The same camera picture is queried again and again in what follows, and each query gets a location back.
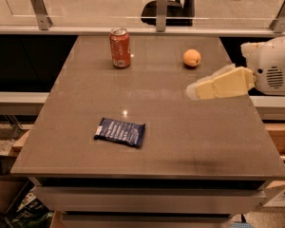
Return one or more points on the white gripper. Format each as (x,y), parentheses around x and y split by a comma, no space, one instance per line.
(273,67)

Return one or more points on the orange soda can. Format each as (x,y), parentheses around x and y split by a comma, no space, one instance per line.
(120,47)

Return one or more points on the orange fruit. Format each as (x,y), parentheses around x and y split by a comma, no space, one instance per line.
(191,58)

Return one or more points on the black office chair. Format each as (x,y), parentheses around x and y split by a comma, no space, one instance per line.
(180,13)

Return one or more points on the blue snack packet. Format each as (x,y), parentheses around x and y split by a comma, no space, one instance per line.
(115,131)

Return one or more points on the upper white drawer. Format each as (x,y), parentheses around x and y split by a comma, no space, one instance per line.
(172,201)

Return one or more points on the green snack bag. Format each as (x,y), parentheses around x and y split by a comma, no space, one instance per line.
(31,213)

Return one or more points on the cardboard box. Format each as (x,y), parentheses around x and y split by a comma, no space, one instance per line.
(10,187)

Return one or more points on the middle metal glass bracket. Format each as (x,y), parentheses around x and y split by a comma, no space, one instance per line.
(161,12)

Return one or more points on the left metal glass bracket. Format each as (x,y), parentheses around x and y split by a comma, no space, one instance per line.
(43,20)

